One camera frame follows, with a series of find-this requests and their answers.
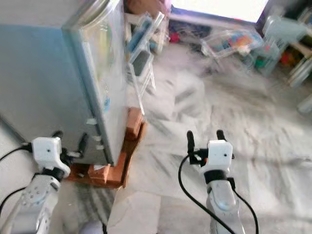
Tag small grey fridge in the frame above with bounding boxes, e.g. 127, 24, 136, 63
0, 0, 117, 166

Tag red brick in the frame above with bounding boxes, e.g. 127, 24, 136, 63
127, 107, 144, 138
89, 165, 120, 182

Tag grey robot left leg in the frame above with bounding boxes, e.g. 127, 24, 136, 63
80, 222, 104, 234

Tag clear plastic bag colourful items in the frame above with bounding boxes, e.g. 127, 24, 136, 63
200, 29, 264, 61

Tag pale green plastic chair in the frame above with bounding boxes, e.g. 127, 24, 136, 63
256, 15, 312, 88

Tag bright window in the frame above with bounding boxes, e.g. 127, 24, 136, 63
171, 0, 269, 22

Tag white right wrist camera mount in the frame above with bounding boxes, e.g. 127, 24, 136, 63
205, 140, 233, 172

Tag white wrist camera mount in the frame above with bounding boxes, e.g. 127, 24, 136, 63
32, 137, 70, 178
205, 140, 233, 172

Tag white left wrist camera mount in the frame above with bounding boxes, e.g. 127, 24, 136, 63
32, 137, 70, 178

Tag long black left arm cable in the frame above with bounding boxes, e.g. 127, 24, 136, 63
0, 144, 33, 162

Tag short black right arm cable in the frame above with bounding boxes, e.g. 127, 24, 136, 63
228, 179, 260, 234

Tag short black arm cable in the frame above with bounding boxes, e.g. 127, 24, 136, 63
228, 179, 260, 234
0, 187, 27, 208

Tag short black left arm cable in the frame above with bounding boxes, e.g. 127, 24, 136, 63
0, 187, 27, 208

